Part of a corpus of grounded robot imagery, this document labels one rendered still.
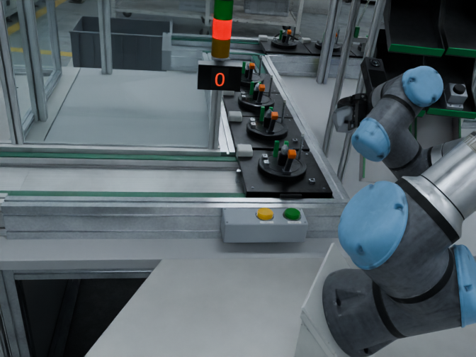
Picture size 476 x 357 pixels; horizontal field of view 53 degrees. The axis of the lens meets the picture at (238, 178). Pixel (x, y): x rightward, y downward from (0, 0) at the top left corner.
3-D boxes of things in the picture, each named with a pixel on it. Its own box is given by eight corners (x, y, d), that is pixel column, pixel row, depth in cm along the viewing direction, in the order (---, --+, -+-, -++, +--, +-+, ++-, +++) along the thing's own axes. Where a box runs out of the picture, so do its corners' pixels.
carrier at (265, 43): (309, 57, 248) (314, 32, 242) (265, 54, 245) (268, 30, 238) (299, 44, 269) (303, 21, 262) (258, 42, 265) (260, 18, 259)
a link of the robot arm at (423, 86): (399, 87, 86) (425, 53, 87) (370, 100, 97) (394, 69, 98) (429, 116, 87) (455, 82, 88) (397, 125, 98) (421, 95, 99)
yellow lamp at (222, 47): (229, 59, 129) (231, 40, 127) (211, 57, 128) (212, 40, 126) (228, 53, 133) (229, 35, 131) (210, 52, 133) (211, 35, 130)
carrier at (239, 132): (309, 154, 153) (315, 118, 146) (234, 153, 149) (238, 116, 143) (292, 122, 173) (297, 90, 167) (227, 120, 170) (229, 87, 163)
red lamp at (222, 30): (231, 40, 127) (233, 21, 124) (212, 39, 126) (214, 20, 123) (229, 35, 131) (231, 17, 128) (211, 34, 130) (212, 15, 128)
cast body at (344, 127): (352, 133, 123) (362, 112, 118) (336, 132, 122) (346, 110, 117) (344, 113, 129) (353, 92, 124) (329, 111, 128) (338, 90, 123)
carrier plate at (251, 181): (331, 198, 131) (333, 192, 130) (245, 197, 128) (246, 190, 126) (309, 156, 151) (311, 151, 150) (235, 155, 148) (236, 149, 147)
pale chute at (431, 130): (454, 186, 135) (462, 183, 131) (408, 181, 135) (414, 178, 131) (453, 95, 142) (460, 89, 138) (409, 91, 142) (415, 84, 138)
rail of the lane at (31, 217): (348, 238, 131) (357, 205, 126) (7, 239, 118) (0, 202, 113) (343, 226, 136) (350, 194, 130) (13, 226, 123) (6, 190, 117)
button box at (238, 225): (304, 243, 121) (308, 223, 118) (222, 243, 118) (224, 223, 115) (298, 226, 127) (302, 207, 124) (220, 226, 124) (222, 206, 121)
